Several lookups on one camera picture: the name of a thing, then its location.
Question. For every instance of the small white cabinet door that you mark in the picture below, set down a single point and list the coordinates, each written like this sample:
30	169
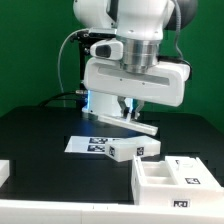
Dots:
129	124

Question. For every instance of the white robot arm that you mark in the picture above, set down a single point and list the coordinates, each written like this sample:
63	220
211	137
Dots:
125	69

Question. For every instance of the white cabinet box body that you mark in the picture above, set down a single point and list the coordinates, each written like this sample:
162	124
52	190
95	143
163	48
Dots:
152	185

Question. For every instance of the white left border rail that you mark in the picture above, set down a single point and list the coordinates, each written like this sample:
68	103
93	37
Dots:
4	171

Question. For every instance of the white paper with markers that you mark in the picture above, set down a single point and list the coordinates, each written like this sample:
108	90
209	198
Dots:
89	145

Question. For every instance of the white cabinet top block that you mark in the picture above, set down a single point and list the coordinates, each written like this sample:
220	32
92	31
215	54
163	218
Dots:
124	149

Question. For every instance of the white front border rail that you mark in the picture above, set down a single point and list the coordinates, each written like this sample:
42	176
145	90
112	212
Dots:
34	212

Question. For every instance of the white border rail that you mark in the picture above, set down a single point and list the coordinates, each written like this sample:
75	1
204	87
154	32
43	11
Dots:
4	171
34	212

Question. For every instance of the white cabinet door panel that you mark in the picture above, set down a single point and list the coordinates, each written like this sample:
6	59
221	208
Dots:
191	172

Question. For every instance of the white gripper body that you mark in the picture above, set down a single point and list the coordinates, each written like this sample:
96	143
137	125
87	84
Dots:
162	84

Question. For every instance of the black camera on stand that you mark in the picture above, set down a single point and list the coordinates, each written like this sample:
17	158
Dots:
86	38

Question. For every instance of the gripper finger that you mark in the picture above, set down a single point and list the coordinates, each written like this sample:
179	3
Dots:
138	108
124	108

